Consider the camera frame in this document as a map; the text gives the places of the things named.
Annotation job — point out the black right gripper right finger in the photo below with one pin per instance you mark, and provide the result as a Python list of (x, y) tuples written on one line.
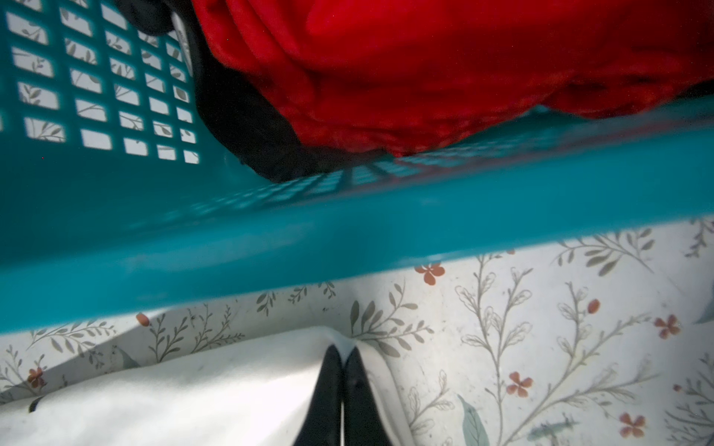
[(362, 423)]

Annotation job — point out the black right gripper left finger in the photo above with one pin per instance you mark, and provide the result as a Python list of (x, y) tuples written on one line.
[(322, 425)]

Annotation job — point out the white t-shirt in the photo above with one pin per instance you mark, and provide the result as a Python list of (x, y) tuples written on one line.
[(255, 392)]

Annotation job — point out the teal plastic basket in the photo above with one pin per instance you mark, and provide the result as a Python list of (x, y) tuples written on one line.
[(115, 197)]

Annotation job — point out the black t-shirt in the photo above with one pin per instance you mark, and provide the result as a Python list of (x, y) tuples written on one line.
[(236, 114)]

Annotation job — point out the red t-shirt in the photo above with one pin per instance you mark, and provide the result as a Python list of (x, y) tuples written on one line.
[(409, 76)]

